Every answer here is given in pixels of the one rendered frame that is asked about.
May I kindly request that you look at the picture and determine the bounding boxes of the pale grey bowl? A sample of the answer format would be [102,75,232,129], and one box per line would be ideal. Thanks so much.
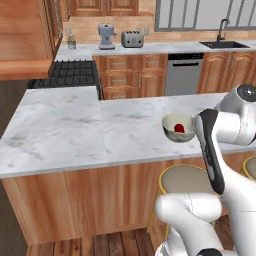
[161,113,197,144]

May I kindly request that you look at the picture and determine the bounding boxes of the wooden counter island body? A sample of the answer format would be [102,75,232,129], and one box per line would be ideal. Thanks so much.
[0,150,256,248]

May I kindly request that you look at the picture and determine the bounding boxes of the red round item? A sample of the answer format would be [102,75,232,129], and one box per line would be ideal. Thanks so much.
[173,123,186,134]

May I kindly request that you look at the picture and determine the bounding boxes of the wooden base cupboard run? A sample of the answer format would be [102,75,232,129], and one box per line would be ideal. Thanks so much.
[92,53,169,101]

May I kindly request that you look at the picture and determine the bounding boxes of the yellow-rimmed grey stool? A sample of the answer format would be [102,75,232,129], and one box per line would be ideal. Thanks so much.
[240,156,256,181]
[146,164,224,241]

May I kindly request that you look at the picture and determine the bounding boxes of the stainless steel dishwasher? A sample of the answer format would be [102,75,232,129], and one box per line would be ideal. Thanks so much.
[164,52,205,97]

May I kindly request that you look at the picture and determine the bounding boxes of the black gas hob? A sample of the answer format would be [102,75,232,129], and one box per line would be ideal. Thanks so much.
[27,59,103,101]

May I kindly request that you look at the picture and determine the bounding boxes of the silver toaster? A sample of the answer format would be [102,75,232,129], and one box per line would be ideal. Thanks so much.
[120,30,145,49]

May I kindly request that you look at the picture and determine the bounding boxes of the grey blue coffee machine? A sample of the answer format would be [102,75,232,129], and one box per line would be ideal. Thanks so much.
[97,23,117,51]

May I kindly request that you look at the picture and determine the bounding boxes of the small potted plant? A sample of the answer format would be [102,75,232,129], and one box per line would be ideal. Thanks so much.
[65,33,78,51]

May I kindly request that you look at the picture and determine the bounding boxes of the wooden sink cupboard run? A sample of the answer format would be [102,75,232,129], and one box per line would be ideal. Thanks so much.
[196,50,256,95]

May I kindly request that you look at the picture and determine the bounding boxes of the black sink basin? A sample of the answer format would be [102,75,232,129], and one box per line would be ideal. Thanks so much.
[198,40,251,50]

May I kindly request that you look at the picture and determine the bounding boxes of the black tap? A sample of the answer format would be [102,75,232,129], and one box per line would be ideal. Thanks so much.
[215,18,231,43]

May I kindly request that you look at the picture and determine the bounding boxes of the grey-framed window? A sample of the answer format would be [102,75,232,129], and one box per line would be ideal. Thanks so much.
[154,0,256,33]

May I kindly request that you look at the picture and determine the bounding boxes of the tall wooden cupboard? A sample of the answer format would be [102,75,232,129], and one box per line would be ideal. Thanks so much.
[0,0,64,82]

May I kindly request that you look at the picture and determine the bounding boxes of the wooden wall cupboards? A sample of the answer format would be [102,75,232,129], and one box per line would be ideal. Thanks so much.
[68,0,140,18]

